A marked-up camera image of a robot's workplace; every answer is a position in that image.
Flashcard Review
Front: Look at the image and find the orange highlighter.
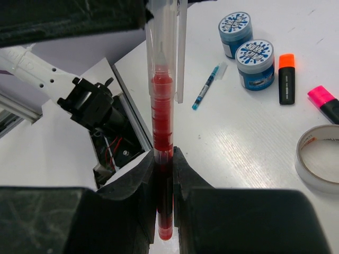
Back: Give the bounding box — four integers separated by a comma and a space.
278, 53, 296, 105

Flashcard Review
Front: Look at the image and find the pink highlighter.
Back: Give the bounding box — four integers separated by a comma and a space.
308, 86, 338, 125

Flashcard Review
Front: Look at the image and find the red pen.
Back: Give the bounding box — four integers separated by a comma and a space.
150, 63, 173, 241

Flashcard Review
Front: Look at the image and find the clear red pen cap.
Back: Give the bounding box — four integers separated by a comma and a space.
145, 1, 188, 104

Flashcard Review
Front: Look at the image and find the blue pen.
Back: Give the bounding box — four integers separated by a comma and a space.
192, 65, 220, 110

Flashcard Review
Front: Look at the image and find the clear tape roll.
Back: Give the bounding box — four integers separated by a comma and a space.
295, 124, 338, 195

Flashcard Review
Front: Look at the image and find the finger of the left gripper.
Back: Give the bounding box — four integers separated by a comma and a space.
1, 0, 154, 48

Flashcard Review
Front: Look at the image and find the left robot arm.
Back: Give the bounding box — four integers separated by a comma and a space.
1, 1, 153, 135

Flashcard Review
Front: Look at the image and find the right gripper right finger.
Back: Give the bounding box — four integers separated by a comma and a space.
173, 147, 212, 242

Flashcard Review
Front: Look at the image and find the clear blue pen cap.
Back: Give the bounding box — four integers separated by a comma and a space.
215, 62, 228, 80

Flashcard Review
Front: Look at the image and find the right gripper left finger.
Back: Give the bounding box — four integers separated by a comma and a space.
97, 149, 156, 245

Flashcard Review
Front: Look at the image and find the blue paint jar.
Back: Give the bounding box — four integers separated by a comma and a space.
235, 39, 275, 91
218, 12, 253, 59

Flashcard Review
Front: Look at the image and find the blue paint jar right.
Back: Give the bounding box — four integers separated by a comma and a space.
235, 39, 275, 91

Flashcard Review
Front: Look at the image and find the blue paint jar left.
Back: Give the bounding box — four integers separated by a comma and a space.
218, 12, 253, 59

